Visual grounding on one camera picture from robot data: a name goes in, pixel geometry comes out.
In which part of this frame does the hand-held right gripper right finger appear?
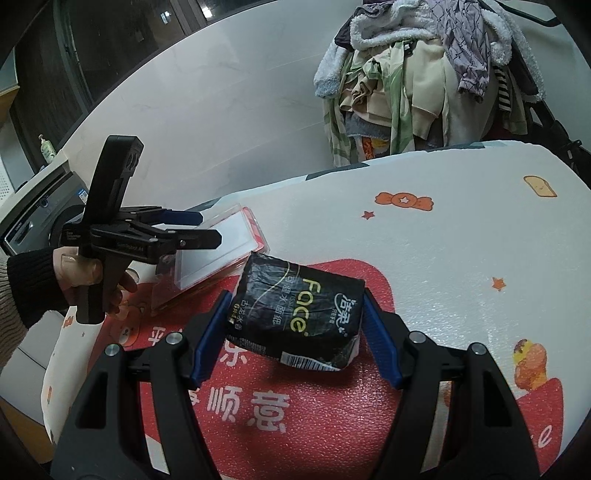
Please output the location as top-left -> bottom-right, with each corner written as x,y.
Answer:
362,287 -> 541,480

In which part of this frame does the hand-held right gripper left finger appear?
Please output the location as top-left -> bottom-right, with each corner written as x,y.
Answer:
50,290 -> 234,480

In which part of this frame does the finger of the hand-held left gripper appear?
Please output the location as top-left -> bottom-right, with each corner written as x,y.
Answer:
152,227 -> 223,251
121,206 -> 205,227

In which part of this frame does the clear plastic package white card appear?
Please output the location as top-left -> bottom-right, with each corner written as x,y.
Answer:
150,202 -> 270,317

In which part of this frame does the black tissue pack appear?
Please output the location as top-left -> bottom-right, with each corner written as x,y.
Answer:
226,251 -> 366,373

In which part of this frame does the person's left forearm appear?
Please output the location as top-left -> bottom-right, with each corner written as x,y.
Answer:
0,247 -> 71,376

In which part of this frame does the person's left hand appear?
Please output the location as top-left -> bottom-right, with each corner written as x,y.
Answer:
54,246 -> 139,315

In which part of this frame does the washing machine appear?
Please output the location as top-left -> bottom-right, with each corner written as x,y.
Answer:
0,159 -> 95,256

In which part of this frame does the soap pump bottle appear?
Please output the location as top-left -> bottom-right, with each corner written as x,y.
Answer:
38,134 -> 57,164

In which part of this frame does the printed tablecloth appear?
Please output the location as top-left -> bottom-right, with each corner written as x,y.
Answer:
41,138 -> 591,480

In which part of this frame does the dark window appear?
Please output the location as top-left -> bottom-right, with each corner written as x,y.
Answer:
9,0 -> 222,172

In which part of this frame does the pile of clothes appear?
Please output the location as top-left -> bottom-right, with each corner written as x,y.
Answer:
314,0 -> 546,168

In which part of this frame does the black exercise bike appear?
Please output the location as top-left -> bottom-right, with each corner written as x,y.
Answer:
522,0 -> 591,178

